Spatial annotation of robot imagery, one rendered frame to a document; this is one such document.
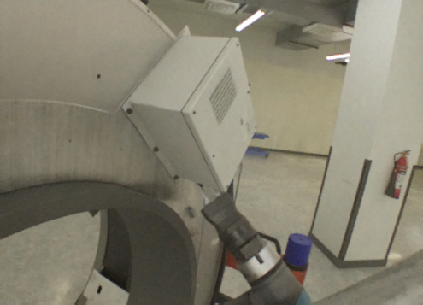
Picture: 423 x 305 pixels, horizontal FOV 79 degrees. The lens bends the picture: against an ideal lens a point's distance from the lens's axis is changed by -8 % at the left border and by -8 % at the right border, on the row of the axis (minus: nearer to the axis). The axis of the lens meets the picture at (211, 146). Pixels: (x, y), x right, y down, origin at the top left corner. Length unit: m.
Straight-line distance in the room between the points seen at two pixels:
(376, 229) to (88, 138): 3.48
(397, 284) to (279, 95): 9.76
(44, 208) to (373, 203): 3.33
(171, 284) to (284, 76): 9.64
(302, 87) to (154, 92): 10.12
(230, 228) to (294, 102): 9.85
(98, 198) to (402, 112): 3.25
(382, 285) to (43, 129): 0.50
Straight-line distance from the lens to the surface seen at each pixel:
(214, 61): 0.46
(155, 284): 0.87
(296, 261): 1.41
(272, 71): 10.00
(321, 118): 11.00
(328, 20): 6.21
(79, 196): 0.38
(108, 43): 0.43
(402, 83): 3.39
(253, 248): 0.56
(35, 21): 0.38
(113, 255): 1.15
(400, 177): 3.43
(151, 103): 0.43
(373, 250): 3.83
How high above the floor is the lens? 1.71
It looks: 11 degrees down
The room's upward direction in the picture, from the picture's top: 9 degrees clockwise
